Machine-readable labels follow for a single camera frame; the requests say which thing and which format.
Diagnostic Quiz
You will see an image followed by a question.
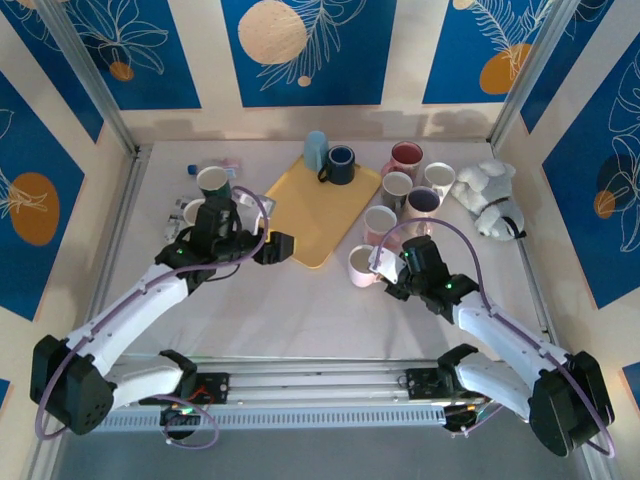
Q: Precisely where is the controller board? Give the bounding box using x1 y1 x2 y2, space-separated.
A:
443 403 489 439
158 405 201 441

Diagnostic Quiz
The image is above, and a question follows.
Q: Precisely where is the white table cloth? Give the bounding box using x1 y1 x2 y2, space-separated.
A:
99 139 554 361

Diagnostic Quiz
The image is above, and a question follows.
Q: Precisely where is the right controller board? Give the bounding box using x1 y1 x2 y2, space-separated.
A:
443 403 489 439

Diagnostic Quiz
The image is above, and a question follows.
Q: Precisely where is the left controller board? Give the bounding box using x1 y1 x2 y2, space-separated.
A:
158 405 201 441

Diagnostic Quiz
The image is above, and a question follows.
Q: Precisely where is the white plush dog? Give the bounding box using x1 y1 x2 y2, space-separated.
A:
451 158 529 244

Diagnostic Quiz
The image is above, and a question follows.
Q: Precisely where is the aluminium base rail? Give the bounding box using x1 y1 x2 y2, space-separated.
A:
42 355 506 416

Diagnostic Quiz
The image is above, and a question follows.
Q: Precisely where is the lavender mug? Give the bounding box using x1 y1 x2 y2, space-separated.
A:
399 185 442 236

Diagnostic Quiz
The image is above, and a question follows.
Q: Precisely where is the light green mug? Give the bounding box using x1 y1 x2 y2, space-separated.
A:
182 198 206 229

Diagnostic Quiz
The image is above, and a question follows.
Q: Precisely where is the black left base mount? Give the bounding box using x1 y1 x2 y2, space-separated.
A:
138 372 231 406

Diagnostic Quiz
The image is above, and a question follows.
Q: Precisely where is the aluminium frame post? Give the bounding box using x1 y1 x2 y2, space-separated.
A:
489 0 616 149
34 0 141 159

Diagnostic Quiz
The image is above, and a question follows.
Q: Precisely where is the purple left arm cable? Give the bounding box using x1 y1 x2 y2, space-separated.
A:
33 185 272 450

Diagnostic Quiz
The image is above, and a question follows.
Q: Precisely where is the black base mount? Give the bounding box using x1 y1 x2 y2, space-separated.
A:
138 372 231 406
405 367 451 401

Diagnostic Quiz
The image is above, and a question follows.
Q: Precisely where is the aluminium side rail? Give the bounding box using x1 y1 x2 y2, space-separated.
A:
517 239 621 480
27 144 154 480

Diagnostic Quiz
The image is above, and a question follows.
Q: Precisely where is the pink mug maroon inside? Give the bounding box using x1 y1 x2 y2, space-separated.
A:
382 141 425 179

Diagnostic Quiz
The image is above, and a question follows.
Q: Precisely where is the navy blue mug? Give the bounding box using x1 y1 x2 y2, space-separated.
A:
317 144 357 186

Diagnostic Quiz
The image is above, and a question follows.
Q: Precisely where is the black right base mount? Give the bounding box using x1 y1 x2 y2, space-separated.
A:
405 367 451 401

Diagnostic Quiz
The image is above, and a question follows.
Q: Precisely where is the dark green mug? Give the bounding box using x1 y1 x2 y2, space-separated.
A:
195 165 232 201

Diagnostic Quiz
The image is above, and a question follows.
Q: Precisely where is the clear bottle blue cap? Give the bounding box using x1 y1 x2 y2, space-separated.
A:
187 156 246 180

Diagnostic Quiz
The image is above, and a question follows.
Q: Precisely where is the light blue mug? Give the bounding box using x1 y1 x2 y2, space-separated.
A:
303 130 330 172

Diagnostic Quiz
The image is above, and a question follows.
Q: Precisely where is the yellow tray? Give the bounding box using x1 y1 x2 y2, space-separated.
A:
262 152 384 272

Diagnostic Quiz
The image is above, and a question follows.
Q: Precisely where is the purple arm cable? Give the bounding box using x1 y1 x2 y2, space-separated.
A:
374 217 617 459
33 185 272 450

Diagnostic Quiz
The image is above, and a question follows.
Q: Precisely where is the grey slotted cable duct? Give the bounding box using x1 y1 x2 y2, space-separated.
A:
62 405 447 432

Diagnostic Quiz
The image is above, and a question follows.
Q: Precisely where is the pale pink mug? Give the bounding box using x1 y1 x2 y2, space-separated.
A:
347 243 389 289

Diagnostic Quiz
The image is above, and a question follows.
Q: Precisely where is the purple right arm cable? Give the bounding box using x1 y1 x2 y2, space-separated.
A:
374 217 617 459

